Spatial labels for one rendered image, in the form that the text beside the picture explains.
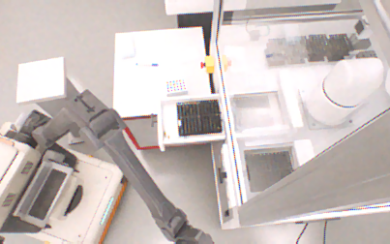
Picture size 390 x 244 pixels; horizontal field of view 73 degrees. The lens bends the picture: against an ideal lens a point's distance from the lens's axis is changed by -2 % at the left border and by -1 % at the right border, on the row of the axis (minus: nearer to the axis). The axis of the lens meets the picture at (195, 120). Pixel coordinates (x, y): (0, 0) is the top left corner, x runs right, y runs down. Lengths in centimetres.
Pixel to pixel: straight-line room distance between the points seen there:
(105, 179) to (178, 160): 61
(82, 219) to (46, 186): 78
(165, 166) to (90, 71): 119
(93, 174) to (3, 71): 157
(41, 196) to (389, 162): 120
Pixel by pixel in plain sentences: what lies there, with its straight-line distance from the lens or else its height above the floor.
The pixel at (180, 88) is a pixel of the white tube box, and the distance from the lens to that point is 158.
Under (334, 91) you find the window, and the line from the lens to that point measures 42.
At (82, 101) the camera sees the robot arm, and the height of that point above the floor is 153.
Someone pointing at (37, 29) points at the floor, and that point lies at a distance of 335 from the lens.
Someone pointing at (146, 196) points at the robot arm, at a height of 137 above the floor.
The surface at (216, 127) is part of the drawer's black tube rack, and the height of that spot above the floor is 87.
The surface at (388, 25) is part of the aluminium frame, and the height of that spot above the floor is 197.
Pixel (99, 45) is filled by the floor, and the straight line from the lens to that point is 294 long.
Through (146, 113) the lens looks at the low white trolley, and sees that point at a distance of 157.
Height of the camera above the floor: 216
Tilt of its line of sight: 67 degrees down
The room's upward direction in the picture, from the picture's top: 1 degrees clockwise
